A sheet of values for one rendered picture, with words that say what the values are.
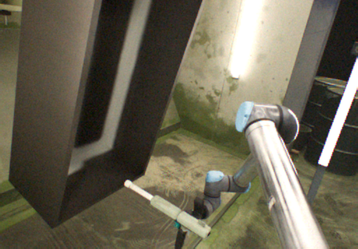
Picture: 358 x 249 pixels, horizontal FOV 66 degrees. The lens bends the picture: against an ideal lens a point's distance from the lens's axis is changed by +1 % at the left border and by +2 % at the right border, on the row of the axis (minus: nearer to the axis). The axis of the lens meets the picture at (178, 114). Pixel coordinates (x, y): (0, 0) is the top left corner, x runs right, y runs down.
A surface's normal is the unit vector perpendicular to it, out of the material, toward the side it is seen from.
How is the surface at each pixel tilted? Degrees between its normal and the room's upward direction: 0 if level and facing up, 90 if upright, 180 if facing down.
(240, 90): 90
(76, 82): 90
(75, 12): 90
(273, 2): 90
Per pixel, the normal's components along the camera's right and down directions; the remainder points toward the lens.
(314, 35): -0.56, 0.20
